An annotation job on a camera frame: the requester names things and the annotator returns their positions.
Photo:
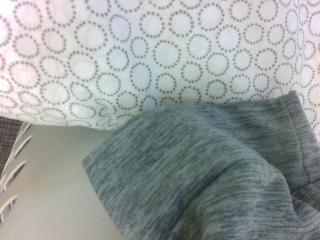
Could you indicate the grey knit garment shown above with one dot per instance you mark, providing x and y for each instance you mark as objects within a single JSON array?
[{"x": 200, "y": 175}]

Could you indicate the white circle-print bed cover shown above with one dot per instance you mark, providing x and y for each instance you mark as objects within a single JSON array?
[{"x": 150, "y": 50}]

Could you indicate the white perforated laundry basket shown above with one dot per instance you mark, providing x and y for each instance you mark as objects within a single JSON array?
[{"x": 50, "y": 175}]

